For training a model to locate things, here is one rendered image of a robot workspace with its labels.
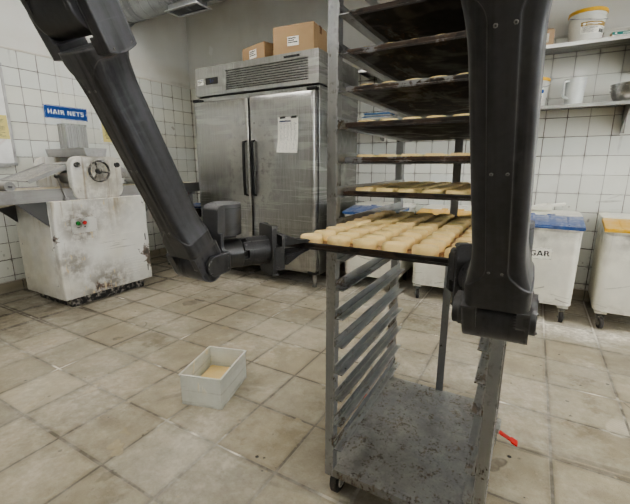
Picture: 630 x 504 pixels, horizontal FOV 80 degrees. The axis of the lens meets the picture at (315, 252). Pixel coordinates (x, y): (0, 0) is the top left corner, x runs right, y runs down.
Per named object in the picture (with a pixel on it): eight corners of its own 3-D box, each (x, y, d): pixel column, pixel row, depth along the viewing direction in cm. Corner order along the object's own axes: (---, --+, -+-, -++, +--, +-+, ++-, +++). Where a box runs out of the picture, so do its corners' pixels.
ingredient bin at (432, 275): (407, 298, 325) (412, 210, 308) (424, 279, 380) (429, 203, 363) (474, 310, 300) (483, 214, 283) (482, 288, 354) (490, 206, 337)
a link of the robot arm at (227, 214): (172, 270, 67) (209, 279, 63) (167, 205, 64) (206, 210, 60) (218, 255, 77) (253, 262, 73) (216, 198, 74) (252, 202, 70)
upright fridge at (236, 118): (354, 269, 417) (358, 69, 372) (313, 292, 341) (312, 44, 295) (254, 255, 485) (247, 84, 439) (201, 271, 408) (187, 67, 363)
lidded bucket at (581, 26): (602, 47, 280) (607, 14, 275) (607, 37, 259) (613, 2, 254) (563, 51, 291) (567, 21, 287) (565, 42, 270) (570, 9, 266)
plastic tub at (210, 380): (222, 410, 177) (220, 380, 173) (180, 404, 181) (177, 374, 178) (247, 376, 205) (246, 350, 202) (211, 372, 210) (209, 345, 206)
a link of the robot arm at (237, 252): (206, 266, 73) (214, 274, 69) (204, 231, 72) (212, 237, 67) (240, 261, 77) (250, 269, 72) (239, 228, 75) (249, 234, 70)
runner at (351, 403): (341, 427, 119) (341, 419, 118) (333, 424, 120) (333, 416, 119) (401, 345, 173) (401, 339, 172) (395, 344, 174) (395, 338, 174)
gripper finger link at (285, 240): (316, 232, 78) (275, 236, 73) (316, 265, 79) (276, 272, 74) (300, 227, 83) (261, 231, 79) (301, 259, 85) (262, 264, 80)
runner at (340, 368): (342, 376, 115) (342, 367, 114) (333, 373, 116) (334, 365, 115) (403, 308, 169) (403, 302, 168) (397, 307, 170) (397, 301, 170)
